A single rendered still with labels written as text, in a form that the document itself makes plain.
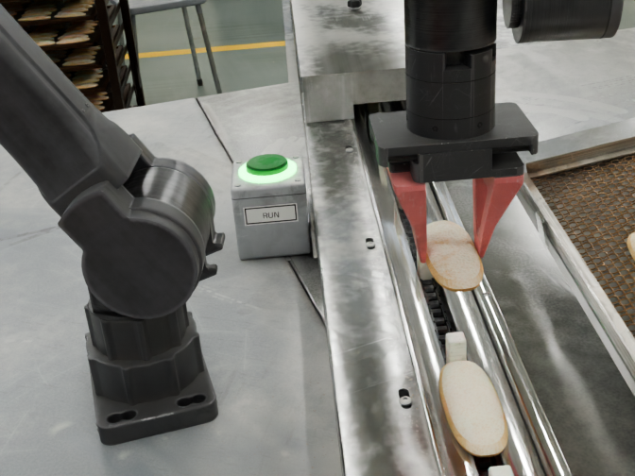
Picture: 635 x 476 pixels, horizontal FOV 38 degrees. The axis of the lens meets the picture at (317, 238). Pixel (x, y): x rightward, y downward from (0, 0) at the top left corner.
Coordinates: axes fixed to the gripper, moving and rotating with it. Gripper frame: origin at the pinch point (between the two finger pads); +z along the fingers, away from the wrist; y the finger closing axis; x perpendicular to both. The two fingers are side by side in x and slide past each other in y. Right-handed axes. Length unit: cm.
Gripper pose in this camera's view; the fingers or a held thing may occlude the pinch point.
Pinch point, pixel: (450, 246)
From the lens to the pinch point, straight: 64.7
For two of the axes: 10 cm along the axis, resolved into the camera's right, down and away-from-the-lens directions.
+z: 0.7, 8.8, 4.6
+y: 10.0, -0.9, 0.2
